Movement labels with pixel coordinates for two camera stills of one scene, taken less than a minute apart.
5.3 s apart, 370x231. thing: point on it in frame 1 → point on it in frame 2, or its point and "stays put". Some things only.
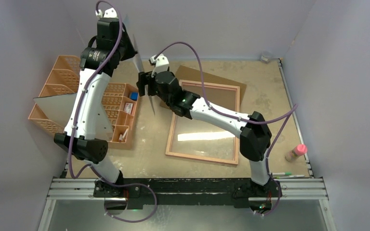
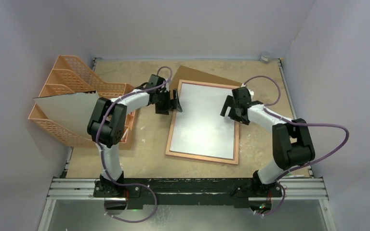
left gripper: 131,50 → 171,104
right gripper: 143,84 → 233,110
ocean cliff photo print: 140,69 → 200,129
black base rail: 204,192 stays put
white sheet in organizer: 59,107 stays put
